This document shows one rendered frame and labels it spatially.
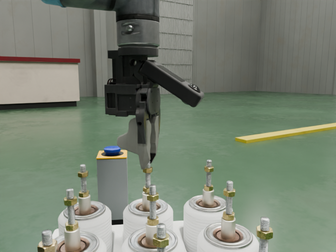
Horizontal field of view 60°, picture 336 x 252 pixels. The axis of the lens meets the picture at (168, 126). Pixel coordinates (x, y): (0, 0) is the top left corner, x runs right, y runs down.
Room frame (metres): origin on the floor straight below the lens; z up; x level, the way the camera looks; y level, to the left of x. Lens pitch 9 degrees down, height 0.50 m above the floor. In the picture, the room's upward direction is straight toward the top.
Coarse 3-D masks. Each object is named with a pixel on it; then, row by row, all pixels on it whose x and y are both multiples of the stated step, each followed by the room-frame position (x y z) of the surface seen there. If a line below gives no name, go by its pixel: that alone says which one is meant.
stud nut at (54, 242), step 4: (52, 240) 0.28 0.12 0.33; (56, 240) 0.28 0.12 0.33; (40, 244) 0.27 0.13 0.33; (52, 244) 0.27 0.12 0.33; (56, 244) 0.28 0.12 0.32; (40, 248) 0.27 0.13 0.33; (44, 248) 0.27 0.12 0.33; (48, 248) 0.27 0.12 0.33; (52, 248) 0.27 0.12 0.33; (56, 248) 0.28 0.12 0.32
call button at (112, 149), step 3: (105, 147) 0.68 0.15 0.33; (108, 147) 0.68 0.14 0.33; (111, 147) 0.68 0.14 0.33; (114, 147) 0.68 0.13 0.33; (117, 147) 0.68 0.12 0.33; (105, 150) 0.67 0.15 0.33; (108, 150) 0.67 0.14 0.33; (111, 150) 0.67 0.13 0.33; (114, 150) 0.67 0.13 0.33; (117, 150) 0.67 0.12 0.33; (108, 153) 0.67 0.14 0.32; (111, 153) 0.67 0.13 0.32; (114, 153) 0.67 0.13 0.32; (117, 153) 0.68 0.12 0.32
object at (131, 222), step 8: (168, 208) 0.52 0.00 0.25; (128, 216) 0.50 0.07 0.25; (136, 216) 0.49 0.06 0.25; (144, 216) 0.49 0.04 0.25; (160, 216) 0.49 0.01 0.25; (168, 216) 0.50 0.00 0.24; (128, 224) 0.49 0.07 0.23; (136, 224) 0.48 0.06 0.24; (144, 224) 0.48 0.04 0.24; (168, 224) 0.50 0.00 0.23; (128, 232) 0.49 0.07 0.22
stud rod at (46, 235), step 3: (42, 231) 0.28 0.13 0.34; (45, 231) 0.28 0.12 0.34; (48, 231) 0.28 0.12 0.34; (51, 231) 0.28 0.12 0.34; (42, 234) 0.27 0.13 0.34; (45, 234) 0.27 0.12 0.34; (48, 234) 0.27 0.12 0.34; (51, 234) 0.28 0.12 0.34; (42, 237) 0.27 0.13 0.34; (45, 237) 0.27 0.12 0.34; (48, 237) 0.27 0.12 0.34; (51, 237) 0.28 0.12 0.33; (42, 240) 0.27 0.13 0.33; (45, 240) 0.27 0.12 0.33; (48, 240) 0.27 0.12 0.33; (51, 240) 0.28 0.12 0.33; (42, 243) 0.27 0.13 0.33; (45, 243) 0.27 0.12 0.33; (48, 243) 0.27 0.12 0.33; (51, 243) 0.28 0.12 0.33
